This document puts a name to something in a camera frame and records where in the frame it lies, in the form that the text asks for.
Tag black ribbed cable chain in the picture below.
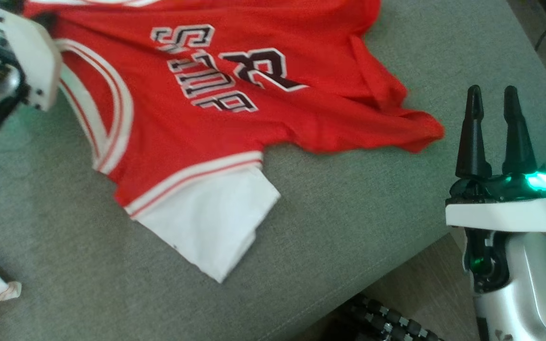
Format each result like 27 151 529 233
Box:
325 294 444 341

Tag grey fabric sofa seat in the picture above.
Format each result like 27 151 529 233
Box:
0 0 546 341

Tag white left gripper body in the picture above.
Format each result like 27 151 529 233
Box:
0 0 63 135

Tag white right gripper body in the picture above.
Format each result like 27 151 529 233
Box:
445 173 546 293

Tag red lettered jersey white sleeves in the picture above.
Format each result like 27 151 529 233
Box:
22 0 445 284

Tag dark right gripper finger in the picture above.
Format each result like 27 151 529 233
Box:
501 86 537 175
455 85 492 179

